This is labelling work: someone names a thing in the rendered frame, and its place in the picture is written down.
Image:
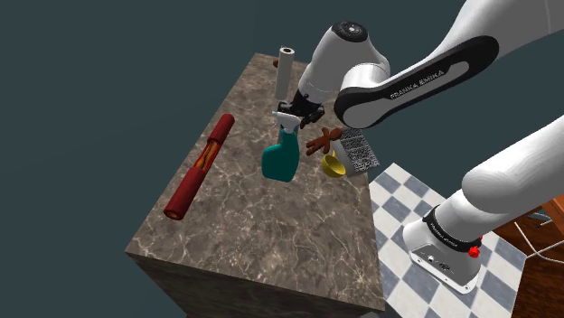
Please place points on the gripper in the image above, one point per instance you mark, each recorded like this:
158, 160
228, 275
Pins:
306, 103

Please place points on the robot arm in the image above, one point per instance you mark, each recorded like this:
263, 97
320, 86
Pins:
506, 180

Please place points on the brown gingerbread man figure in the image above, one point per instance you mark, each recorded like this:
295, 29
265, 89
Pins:
325, 138

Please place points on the white paper towel roll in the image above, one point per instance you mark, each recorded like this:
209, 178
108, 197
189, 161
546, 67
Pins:
284, 75

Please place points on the teal spray bottle white nozzle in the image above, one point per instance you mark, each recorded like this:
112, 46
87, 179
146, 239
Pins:
282, 160

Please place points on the yellow bowl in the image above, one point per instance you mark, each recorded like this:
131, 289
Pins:
333, 166

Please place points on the grey box grater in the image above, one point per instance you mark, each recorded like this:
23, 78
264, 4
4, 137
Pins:
359, 152

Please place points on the red rolling pin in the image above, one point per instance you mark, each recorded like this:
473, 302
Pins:
189, 187

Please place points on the checkered robot stand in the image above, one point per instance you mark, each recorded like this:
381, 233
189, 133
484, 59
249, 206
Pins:
396, 207

